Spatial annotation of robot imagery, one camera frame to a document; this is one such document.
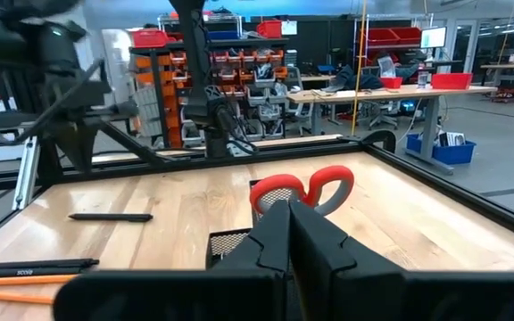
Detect silver aluminium extrusion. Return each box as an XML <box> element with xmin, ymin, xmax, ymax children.
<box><xmin>11</xmin><ymin>135</ymin><xmax>41</xmax><ymax>211</ymax></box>

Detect background desk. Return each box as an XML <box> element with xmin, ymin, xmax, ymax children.
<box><xmin>479</xmin><ymin>52</ymin><xmax>514</xmax><ymax>106</ymax></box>

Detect white computer monitor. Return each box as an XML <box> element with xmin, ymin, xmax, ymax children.
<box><xmin>419</xmin><ymin>25</ymin><xmax>448</xmax><ymax>50</ymax></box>

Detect red-handled scissors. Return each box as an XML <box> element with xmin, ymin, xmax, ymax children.
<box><xmin>248</xmin><ymin>164</ymin><xmax>356</xmax><ymax>218</ymax></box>

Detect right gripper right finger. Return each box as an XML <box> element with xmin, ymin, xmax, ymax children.
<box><xmin>290</xmin><ymin>201</ymin><xmax>408</xmax><ymax>321</ymax></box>

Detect blue plastic bin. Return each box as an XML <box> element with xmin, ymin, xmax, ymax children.
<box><xmin>405</xmin><ymin>132</ymin><xmax>477</xmax><ymax>166</ymax></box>

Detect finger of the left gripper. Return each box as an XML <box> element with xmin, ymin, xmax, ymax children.
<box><xmin>50</xmin><ymin>128</ymin><xmax>79</xmax><ymax>174</ymax></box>
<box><xmin>74</xmin><ymin>128</ymin><xmax>101</xmax><ymax>174</ymax></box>

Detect yellow hanging cable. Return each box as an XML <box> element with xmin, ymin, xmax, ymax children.
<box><xmin>349</xmin><ymin>0</ymin><xmax>369</xmax><ymax>137</ymax></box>

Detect silver frame bracket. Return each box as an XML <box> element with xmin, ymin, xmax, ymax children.
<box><xmin>228</xmin><ymin>136</ymin><xmax>259</xmax><ymax>158</ymax></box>

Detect dark jacket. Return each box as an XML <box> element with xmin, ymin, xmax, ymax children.
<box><xmin>321</xmin><ymin>63</ymin><xmax>386</xmax><ymax>94</ymax></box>

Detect black mesh desk organizer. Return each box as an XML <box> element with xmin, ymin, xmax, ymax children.
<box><xmin>204</xmin><ymin>177</ymin><xmax>294</xmax><ymax>273</ymax></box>

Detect white box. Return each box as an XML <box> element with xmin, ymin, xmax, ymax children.
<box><xmin>0</xmin><ymin>141</ymin><xmax>27</xmax><ymax>162</ymax></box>

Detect small red plastic bin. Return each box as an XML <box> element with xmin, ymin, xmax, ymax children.
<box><xmin>379</xmin><ymin>76</ymin><xmax>404</xmax><ymax>90</ymax></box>

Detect office chair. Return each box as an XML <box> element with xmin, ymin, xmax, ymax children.
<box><xmin>366</xmin><ymin>98</ymin><xmax>400</xmax><ymax>131</ymax></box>

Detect wooden top desk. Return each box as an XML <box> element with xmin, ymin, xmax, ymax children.
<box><xmin>286</xmin><ymin>83</ymin><xmax>499</xmax><ymax>176</ymax></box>

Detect orange pencil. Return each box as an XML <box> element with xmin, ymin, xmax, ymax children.
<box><xmin>0</xmin><ymin>273</ymin><xmax>80</xmax><ymax>288</ymax></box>
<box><xmin>0</xmin><ymin>288</ymin><xmax>56</xmax><ymax>307</ymax></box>

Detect parts bin shelf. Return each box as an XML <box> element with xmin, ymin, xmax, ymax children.
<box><xmin>128</xmin><ymin>37</ymin><xmax>290</xmax><ymax>150</ymax></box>

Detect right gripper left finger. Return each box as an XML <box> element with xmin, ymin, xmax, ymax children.
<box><xmin>211</xmin><ymin>200</ymin><xmax>292</xmax><ymax>321</ymax></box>

